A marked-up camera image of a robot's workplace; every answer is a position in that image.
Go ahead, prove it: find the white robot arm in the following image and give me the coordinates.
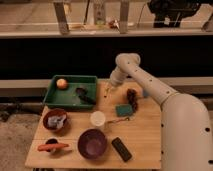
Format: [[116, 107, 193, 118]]
[[110, 53, 213, 171]]

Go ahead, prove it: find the black tool in tray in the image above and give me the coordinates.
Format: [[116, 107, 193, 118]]
[[75, 88, 96, 105]]

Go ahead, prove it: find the green plastic tray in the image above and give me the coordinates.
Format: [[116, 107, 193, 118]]
[[43, 75, 97, 110]]

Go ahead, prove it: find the green sponge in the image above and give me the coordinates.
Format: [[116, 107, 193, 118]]
[[115, 104, 133, 117]]

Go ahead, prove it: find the white cup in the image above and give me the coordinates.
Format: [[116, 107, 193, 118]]
[[90, 111, 106, 127]]

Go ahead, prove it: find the orange round fruit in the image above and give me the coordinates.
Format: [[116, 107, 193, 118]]
[[56, 78, 68, 89]]

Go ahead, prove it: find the black rectangular remote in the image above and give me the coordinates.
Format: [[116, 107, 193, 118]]
[[111, 137, 132, 162]]

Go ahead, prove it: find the purple bowl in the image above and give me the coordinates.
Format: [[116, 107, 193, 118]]
[[77, 129, 108, 159]]

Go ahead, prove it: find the crumpled grey wrapper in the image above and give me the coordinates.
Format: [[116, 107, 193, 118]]
[[47, 115, 66, 129]]

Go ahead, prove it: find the brown bowl with wrapper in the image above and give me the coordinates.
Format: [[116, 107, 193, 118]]
[[43, 108, 68, 132]]

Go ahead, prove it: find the small dark cup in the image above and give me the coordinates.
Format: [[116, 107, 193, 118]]
[[45, 138, 58, 153]]

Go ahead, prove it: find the black machine in background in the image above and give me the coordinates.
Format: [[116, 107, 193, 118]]
[[148, 0, 201, 28]]

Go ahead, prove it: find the orange carrot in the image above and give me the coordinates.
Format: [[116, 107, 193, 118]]
[[37, 143, 69, 151]]

